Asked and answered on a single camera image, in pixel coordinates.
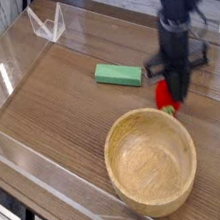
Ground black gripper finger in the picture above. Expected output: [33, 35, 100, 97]
[165, 66, 191, 102]

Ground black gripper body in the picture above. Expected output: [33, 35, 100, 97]
[144, 8, 208, 82]

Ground red plush strawberry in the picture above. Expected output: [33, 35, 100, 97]
[155, 80, 181, 116]

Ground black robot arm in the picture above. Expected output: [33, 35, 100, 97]
[144, 0, 208, 102]

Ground green rectangular block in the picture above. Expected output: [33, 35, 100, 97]
[94, 64, 142, 87]

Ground wooden bowl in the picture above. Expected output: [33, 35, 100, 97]
[104, 108, 198, 218]

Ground clear acrylic tray walls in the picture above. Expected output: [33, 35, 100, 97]
[0, 0, 220, 220]

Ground clear acrylic corner bracket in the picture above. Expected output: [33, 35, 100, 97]
[26, 3, 66, 43]

